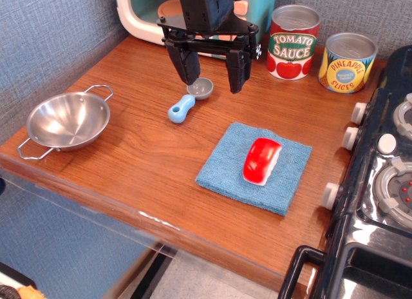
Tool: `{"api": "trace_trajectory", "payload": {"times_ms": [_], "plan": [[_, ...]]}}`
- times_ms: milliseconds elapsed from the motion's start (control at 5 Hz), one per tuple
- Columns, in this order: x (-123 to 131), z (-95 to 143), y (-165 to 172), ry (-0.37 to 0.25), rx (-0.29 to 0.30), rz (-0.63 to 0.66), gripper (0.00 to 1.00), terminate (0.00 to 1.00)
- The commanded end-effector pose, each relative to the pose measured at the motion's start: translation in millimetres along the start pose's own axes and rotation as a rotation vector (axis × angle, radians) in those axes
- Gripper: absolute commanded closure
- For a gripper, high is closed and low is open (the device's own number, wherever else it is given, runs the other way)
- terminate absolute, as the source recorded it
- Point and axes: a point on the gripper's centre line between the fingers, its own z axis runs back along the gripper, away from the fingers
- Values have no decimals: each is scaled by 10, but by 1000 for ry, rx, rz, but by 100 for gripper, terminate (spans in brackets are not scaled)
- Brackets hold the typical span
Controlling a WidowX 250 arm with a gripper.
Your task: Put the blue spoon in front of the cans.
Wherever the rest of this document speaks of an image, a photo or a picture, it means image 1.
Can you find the red toy sushi piece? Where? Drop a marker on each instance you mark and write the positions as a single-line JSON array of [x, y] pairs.
[[260, 160]]

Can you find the tomato sauce can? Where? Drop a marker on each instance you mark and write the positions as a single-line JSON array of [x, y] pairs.
[[292, 40]]

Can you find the pineapple slices can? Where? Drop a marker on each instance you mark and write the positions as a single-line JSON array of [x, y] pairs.
[[347, 62]]

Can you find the black toy stove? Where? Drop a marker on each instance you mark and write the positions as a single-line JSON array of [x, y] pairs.
[[368, 251]]

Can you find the orange fuzzy object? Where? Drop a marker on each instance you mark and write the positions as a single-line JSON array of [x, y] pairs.
[[26, 292]]

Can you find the blue folded cloth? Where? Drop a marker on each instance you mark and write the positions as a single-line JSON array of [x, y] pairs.
[[223, 171]]

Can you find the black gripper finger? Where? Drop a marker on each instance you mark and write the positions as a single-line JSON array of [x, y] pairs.
[[239, 66], [186, 62]]

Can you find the blue handled grey spoon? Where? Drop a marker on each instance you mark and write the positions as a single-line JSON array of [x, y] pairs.
[[200, 90]]

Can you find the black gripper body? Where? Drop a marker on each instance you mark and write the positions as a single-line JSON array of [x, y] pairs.
[[209, 18]]

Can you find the toy microwave oven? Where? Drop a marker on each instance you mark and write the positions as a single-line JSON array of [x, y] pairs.
[[139, 17]]

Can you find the steel two-handled bowl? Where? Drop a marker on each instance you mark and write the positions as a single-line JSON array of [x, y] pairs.
[[68, 121]]

